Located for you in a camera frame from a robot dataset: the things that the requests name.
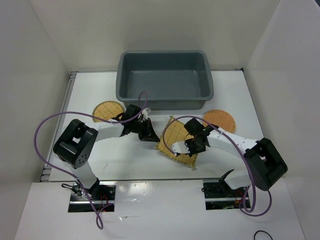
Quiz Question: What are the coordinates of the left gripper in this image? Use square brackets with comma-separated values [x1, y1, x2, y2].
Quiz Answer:
[131, 117, 160, 143]

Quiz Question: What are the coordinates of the square woven bamboo tray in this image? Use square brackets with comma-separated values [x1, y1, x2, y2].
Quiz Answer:
[155, 115, 198, 170]

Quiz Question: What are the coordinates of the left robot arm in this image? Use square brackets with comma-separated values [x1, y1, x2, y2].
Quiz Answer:
[53, 104, 160, 200]

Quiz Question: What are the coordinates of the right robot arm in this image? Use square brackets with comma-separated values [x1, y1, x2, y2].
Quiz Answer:
[182, 118, 288, 197]

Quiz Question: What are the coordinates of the grey plastic bin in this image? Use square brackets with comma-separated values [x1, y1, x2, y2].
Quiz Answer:
[115, 50, 214, 111]

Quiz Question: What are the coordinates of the round orange bamboo tray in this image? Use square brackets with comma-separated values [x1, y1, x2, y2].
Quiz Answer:
[203, 109, 236, 133]

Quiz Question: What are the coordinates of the round green-rimmed bamboo tray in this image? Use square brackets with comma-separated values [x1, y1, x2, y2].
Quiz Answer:
[92, 100, 125, 120]

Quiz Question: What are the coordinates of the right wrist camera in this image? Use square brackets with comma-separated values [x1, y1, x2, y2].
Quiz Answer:
[171, 141, 190, 157]

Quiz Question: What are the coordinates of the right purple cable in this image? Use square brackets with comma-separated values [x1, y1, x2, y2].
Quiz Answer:
[161, 115, 273, 216]

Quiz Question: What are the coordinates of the purple cable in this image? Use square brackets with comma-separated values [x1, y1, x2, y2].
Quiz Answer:
[33, 91, 149, 230]
[161, 115, 273, 216]

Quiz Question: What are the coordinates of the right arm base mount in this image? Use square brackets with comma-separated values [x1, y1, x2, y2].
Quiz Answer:
[201, 178, 247, 211]

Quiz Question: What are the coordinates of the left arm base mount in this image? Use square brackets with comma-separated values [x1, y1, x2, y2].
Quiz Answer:
[61, 181, 117, 213]

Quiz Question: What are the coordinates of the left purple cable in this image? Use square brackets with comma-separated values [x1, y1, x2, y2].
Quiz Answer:
[33, 91, 149, 230]

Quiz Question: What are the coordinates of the black cable loop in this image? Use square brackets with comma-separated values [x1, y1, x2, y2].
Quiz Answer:
[254, 230, 274, 240]

